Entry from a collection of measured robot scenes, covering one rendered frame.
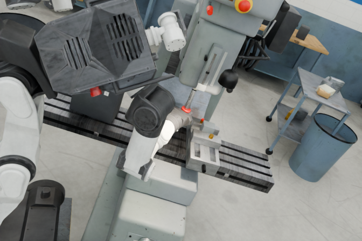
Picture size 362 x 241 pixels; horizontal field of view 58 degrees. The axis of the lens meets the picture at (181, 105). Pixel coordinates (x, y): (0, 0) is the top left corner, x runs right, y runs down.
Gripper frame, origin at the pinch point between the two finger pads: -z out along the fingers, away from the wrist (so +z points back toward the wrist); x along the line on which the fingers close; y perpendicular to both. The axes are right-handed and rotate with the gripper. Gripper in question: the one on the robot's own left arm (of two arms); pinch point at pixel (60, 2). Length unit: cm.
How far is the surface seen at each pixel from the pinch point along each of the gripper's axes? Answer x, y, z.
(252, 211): 118, -183, -79
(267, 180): 78, -103, 17
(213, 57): 52, -34, 31
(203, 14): 49, -17, 35
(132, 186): 12, -89, 5
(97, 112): 5, -52, -8
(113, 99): 13.2, -46.2, -1.3
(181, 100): 55, -61, -29
